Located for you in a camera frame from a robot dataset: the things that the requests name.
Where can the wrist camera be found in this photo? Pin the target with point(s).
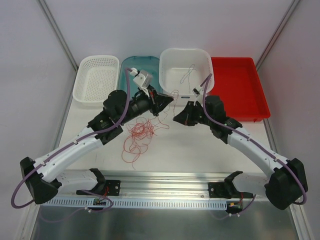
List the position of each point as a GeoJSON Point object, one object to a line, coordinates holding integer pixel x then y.
{"type": "Point", "coordinates": [199, 93]}
{"type": "Point", "coordinates": [142, 79]}

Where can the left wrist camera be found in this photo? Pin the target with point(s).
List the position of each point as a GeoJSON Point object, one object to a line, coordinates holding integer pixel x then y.
{"type": "Point", "coordinates": [142, 79]}

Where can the white perforated basket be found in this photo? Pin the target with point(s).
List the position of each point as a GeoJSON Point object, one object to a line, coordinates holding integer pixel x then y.
{"type": "Point", "coordinates": [96, 78]}

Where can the teal transparent plastic bin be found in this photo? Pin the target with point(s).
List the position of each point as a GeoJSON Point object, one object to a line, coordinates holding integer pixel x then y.
{"type": "Point", "coordinates": [149, 64]}

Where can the white plastic tub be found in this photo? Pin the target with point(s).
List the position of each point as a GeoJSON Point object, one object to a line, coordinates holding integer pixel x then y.
{"type": "Point", "coordinates": [181, 70]}

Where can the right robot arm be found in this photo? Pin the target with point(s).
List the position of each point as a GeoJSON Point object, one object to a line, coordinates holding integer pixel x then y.
{"type": "Point", "coordinates": [285, 181]}

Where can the white slotted cable duct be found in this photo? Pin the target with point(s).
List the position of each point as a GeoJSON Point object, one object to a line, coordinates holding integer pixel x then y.
{"type": "Point", "coordinates": [136, 203]}

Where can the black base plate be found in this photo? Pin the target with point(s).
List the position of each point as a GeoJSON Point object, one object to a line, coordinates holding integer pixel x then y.
{"type": "Point", "coordinates": [218, 190]}
{"type": "Point", "coordinates": [111, 188]}

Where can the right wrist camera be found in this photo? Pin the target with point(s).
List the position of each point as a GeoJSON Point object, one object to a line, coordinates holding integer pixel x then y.
{"type": "Point", "coordinates": [199, 93]}

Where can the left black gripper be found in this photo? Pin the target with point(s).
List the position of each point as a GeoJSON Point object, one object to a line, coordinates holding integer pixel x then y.
{"type": "Point", "coordinates": [153, 100]}

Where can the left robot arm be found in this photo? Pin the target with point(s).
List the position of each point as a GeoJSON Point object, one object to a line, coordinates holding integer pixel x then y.
{"type": "Point", "coordinates": [46, 176]}

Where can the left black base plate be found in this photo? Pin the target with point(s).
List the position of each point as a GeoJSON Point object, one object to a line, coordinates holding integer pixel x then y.
{"type": "Point", "coordinates": [111, 188]}

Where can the aluminium mounting rail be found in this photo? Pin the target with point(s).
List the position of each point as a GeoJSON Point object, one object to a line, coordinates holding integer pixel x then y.
{"type": "Point", "coordinates": [164, 185]}

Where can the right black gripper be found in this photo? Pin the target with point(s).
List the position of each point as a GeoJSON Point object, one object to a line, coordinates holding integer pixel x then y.
{"type": "Point", "coordinates": [192, 113]}

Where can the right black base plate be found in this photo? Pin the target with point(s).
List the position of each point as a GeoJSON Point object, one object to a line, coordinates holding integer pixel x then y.
{"type": "Point", "coordinates": [218, 190]}

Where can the red plastic tray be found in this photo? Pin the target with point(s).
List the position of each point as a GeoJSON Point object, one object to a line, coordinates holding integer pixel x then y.
{"type": "Point", "coordinates": [237, 83]}

